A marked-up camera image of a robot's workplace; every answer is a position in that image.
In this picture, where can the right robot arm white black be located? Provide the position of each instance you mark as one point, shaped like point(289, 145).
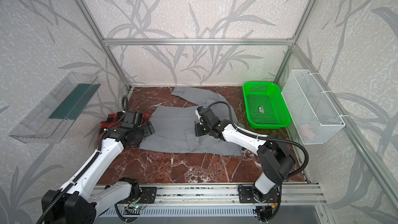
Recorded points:
point(274, 154)

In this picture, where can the aluminium front rail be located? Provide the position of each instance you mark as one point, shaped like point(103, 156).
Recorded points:
point(215, 194)

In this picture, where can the grey long sleeve shirt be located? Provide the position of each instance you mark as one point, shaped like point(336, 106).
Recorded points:
point(174, 127)

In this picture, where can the green plastic basket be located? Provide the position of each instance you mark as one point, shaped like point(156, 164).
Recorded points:
point(269, 96)

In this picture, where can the pink item in wire basket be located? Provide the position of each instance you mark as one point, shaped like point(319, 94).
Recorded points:
point(306, 131)

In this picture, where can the clear plastic wall bin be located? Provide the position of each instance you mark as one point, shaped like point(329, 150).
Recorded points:
point(51, 119)

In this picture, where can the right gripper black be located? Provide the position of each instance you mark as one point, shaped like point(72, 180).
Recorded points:
point(200, 129)

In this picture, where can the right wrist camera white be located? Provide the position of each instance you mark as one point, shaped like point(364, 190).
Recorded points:
point(197, 112)

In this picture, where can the red black plaid folded shirt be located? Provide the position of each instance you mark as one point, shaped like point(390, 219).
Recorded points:
point(108, 124)

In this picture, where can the small label in basket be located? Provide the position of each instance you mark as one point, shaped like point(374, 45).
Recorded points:
point(261, 109)

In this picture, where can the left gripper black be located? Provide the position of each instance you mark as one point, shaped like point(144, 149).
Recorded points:
point(146, 127)

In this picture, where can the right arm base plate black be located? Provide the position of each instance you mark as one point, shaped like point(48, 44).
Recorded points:
point(250, 194)

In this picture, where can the white wire mesh basket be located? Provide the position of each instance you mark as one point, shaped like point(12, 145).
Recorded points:
point(308, 103)

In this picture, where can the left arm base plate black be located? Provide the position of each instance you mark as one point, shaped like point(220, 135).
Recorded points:
point(148, 195)

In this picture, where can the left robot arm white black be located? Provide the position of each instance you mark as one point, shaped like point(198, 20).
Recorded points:
point(74, 202)

